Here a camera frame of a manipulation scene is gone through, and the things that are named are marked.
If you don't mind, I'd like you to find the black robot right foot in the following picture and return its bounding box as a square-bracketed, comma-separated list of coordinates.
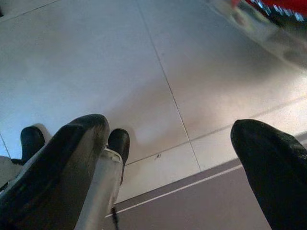
[107, 128, 130, 185]

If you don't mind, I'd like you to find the black cable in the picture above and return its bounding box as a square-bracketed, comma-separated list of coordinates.
[110, 207, 119, 230]

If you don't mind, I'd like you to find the black robot foot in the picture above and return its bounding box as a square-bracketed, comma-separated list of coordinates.
[107, 128, 130, 185]
[20, 126, 46, 166]

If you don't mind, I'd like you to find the red printed panel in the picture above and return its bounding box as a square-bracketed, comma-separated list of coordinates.
[231, 0, 307, 22]

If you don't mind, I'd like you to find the black robot left foot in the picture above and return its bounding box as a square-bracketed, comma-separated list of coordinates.
[20, 126, 46, 166]

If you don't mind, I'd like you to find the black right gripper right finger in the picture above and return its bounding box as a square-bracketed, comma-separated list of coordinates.
[230, 118, 307, 230]

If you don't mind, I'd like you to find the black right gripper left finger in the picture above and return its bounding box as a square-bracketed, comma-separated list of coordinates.
[0, 114, 111, 230]

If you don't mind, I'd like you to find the silver robot right leg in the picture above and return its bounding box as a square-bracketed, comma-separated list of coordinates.
[74, 147, 124, 230]

